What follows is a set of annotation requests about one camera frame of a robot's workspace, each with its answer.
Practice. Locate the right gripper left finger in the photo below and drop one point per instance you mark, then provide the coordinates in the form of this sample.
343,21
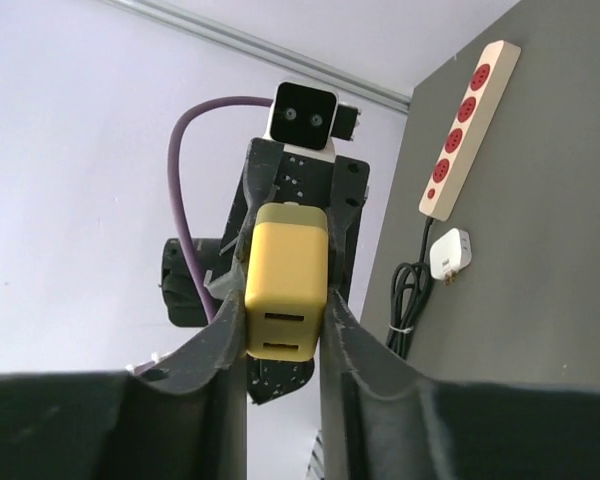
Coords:
184,419

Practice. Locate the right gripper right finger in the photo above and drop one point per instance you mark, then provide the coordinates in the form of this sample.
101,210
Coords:
382,419

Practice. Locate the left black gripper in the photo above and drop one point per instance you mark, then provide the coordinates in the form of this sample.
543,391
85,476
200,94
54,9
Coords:
273,175

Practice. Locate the yellow cube charger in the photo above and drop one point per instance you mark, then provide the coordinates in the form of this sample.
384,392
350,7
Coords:
287,282

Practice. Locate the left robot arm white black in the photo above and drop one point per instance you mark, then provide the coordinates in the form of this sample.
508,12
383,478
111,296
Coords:
185,280

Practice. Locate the beige red power strip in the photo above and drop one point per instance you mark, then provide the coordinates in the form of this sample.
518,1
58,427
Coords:
472,119

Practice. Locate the white usb charger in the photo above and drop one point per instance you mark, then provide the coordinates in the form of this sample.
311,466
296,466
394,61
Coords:
449,255

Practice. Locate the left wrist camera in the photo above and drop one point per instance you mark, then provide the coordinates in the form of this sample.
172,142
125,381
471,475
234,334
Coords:
308,119

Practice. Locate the grey slotted cable duct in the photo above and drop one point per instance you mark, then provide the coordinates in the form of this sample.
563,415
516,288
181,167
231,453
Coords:
315,468

